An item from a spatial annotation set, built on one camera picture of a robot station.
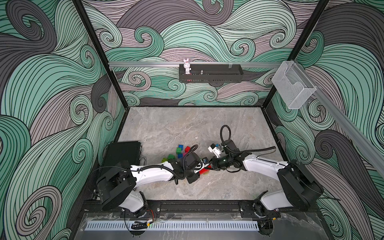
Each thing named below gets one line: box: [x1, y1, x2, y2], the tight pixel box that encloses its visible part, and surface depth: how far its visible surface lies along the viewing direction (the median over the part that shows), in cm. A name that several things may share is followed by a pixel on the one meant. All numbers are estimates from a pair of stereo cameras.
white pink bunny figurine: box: [183, 58, 192, 75], surface depth 91 cm
